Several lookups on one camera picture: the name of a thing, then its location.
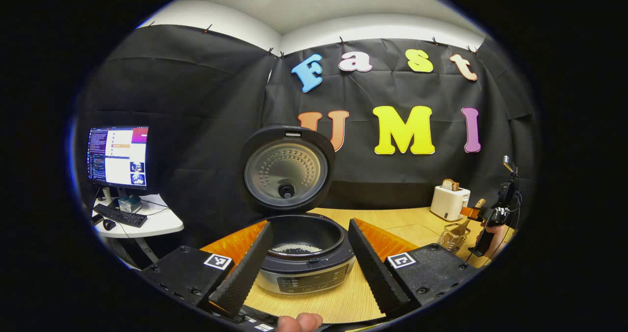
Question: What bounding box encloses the white side table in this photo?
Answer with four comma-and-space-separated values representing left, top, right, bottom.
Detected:
91, 194, 184, 265

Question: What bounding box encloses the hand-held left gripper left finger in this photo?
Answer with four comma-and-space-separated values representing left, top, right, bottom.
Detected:
141, 220, 274, 318

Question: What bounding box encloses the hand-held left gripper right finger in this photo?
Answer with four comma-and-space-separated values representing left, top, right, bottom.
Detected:
347, 218, 480, 318

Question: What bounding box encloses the black keyboard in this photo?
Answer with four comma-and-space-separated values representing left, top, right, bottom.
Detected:
93, 204, 148, 228

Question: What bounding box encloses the wooden spoon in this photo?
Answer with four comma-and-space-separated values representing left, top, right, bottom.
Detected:
454, 199, 486, 237

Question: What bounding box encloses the white toaster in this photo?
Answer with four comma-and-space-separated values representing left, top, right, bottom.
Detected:
430, 185, 471, 222

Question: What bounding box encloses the white rice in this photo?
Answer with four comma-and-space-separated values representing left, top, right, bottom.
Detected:
271, 244, 323, 255

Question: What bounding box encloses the computer monitor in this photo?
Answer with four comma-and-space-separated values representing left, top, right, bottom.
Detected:
87, 126, 149, 191

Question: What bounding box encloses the wire chopstick holder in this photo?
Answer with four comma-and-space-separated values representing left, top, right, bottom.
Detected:
438, 223, 471, 252

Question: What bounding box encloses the dark grey rice cooker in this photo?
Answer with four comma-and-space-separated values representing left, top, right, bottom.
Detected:
239, 125, 356, 296

